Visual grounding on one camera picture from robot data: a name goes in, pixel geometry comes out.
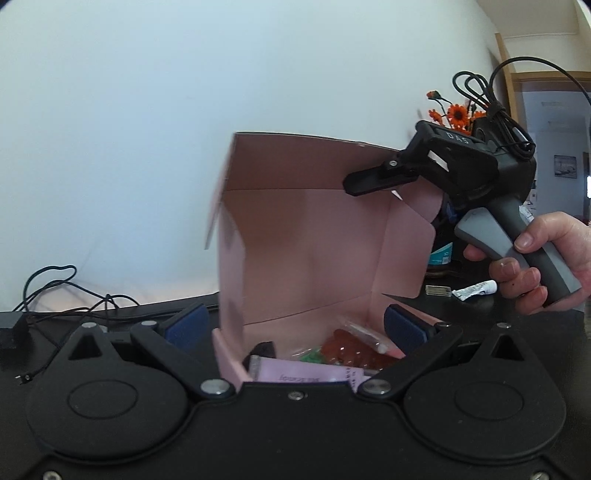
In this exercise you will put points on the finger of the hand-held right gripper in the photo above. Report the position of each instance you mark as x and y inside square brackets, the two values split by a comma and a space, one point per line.
[369, 180]

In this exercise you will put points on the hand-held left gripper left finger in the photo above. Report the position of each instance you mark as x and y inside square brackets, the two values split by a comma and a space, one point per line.
[187, 323]

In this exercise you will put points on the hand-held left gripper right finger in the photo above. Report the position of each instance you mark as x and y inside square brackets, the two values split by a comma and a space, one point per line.
[404, 327]

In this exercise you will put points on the clear plastic packet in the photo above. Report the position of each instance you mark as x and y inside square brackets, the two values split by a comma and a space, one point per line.
[369, 334]

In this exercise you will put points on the pink cardboard box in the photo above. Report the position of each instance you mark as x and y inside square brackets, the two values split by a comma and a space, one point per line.
[300, 254]

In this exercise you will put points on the black desktop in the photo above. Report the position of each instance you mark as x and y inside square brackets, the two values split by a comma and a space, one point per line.
[115, 323]

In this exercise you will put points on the person's right hand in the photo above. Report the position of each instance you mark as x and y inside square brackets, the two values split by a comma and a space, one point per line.
[563, 240]

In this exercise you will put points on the small gold clear case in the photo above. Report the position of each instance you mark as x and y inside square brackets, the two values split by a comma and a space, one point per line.
[438, 290]

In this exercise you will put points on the orange artificial flowers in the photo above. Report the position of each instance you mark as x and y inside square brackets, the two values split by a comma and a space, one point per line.
[457, 115]

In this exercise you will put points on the brown supplement bottle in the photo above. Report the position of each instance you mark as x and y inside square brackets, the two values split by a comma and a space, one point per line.
[438, 256]

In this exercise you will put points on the small white ointment tube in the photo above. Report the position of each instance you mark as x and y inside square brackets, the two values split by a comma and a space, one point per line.
[475, 290]

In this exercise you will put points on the green sticker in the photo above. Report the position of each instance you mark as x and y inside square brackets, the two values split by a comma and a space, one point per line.
[314, 357]

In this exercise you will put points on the snack packets inside box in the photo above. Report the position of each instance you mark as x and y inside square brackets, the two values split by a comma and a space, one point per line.
[304, 371]

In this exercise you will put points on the framed wall picture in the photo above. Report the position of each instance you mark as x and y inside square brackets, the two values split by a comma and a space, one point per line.
[565, 165]

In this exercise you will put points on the wooden door frame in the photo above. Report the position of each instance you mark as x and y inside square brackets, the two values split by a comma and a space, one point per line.
[503, 55]

